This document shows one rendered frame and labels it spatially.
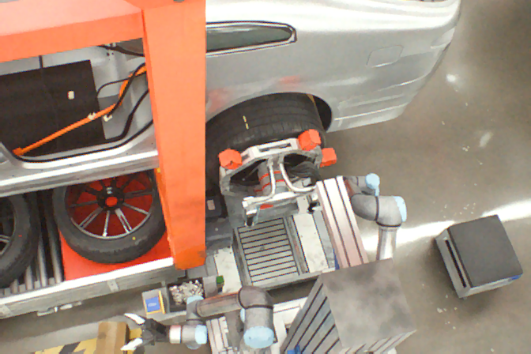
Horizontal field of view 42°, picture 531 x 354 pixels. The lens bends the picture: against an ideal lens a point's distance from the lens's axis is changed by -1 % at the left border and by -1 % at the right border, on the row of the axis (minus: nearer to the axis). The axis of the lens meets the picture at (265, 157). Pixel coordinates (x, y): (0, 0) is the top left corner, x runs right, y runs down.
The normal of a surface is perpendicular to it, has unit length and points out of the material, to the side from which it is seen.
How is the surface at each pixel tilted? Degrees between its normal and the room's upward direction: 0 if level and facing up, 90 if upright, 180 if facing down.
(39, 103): 0
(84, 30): 90
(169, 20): 90
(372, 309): 0
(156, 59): 90
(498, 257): 0
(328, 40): 75
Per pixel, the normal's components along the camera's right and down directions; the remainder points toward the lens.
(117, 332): 0.08, -0.43
